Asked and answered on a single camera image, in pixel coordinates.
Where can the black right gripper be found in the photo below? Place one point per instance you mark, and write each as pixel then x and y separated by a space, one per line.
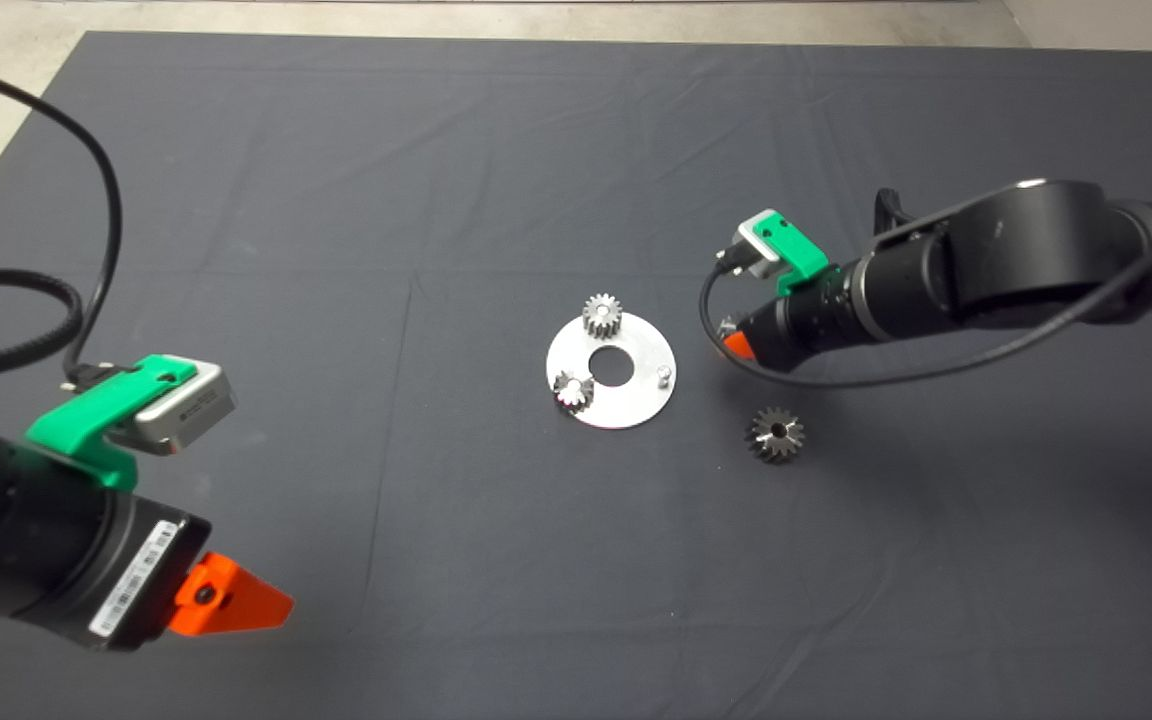
pixel 816 320

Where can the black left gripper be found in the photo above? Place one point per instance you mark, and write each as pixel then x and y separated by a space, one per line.
pixel 116 575

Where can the large steel gear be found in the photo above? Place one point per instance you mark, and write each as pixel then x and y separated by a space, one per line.
pixel 774 435

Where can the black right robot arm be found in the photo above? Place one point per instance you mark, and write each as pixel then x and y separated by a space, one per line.
pixel 1036 250

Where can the round metal plate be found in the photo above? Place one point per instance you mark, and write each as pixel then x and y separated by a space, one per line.
pixel 626 405

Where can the dark grey table cloth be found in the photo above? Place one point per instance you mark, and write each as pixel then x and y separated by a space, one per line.
pixel 436 200

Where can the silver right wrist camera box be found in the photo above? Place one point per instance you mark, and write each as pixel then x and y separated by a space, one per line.
pixel 751 255

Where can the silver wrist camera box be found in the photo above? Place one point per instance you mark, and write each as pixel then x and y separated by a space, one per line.
pixel 186 410
pixel 751 255

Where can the green right camera mount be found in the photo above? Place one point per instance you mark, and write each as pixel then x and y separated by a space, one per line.
pixel 796 250

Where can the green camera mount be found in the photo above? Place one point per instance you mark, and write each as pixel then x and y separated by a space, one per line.
pixel 86 425
pixel 796 250

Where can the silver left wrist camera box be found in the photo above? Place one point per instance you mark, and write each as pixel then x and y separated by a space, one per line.
pixel 186 410

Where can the green left camera mount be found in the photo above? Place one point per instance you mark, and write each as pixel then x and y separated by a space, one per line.
pixel 86 425

